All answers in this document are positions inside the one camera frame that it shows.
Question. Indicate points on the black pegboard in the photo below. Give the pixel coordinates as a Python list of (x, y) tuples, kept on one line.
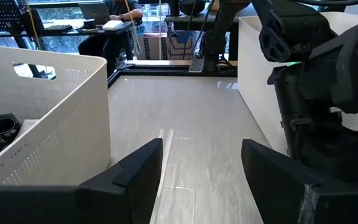
[(0, 15)]

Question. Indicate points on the black desk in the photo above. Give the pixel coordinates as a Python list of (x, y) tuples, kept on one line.
[(57, 32)]

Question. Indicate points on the black cup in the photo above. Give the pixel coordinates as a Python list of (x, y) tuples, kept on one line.
[(89, 24)]

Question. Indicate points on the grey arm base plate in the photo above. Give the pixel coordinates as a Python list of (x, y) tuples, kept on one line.
[(196, 64)]

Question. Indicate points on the black keyboard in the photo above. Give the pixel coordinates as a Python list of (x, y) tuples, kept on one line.
[(57, 27)]

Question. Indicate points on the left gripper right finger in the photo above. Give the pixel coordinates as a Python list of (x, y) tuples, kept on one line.
[(291, 202)]

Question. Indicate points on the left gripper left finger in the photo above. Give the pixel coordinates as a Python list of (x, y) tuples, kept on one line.
[(73, 205)]

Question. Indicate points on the black table frame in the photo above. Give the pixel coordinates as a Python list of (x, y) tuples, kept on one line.
[(166, 72)]

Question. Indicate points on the black round chair back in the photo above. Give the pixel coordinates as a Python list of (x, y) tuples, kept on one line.
[(191, 6)]

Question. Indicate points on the grey laptop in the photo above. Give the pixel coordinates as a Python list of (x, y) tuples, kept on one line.
[(93, 12)]

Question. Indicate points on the wooden side board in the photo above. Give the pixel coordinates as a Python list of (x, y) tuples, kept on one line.
[(166, 63)]

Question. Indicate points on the white garment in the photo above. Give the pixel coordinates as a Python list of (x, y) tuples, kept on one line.
[(26, 127)]

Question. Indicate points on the white box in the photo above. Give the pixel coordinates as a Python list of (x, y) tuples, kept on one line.
[(113, 25)]

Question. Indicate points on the white perforated plastic basket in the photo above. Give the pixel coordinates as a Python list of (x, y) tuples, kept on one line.
[(73, 124), (253, 77)]

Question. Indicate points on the person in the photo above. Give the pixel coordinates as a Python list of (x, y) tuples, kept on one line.
[(117, 12)]

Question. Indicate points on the cardboard box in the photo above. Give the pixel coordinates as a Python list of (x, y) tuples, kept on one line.
[(180, 45)]

